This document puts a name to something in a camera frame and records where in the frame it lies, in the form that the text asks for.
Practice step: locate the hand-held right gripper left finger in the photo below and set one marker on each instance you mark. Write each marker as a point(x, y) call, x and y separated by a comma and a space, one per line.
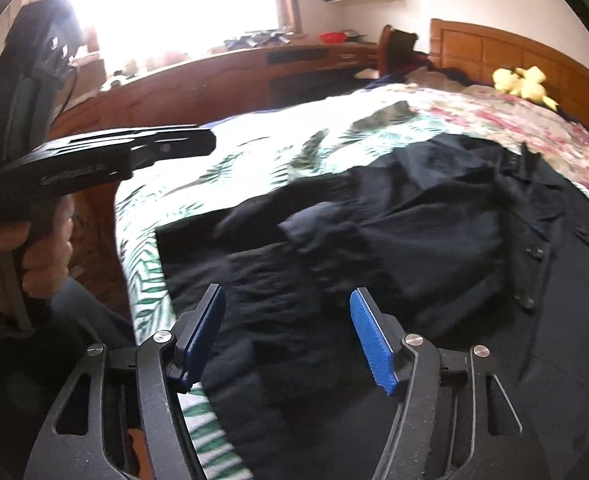
point(205, 327)

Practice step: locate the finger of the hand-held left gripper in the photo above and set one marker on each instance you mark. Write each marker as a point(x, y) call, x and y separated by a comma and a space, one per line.
point(174, 141)

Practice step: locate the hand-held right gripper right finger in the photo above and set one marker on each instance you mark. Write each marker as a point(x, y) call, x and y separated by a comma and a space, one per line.
point(372, 335)

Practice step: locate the black buttoned garment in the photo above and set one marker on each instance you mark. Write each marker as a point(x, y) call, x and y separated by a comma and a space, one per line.
point(374, 240)

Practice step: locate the person's left hand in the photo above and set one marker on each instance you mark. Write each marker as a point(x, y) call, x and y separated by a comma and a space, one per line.
point(44, 265)

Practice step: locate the green leaf print bedsheet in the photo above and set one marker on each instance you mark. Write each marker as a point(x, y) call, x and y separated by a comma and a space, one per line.
point(234, 160)

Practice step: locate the wooden desk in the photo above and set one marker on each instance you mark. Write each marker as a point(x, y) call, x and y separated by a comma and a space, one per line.
point(214, 80)

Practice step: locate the person's leg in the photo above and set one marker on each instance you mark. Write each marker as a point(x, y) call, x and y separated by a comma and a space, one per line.
point(89, 315)

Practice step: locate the red bowl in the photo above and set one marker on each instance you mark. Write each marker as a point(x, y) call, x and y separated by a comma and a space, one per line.
point(333, 38)

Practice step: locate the wooden chair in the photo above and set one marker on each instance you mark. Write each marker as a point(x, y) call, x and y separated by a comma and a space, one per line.
point(399, 50)

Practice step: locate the floral blanket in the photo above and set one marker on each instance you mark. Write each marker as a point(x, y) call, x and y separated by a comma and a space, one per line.
point(524, 125)

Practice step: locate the yellow plush toy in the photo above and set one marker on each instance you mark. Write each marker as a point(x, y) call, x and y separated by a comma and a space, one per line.
point(521, 84)

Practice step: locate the wooden headboard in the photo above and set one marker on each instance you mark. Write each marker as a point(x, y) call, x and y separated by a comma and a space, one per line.
point(514, 47)

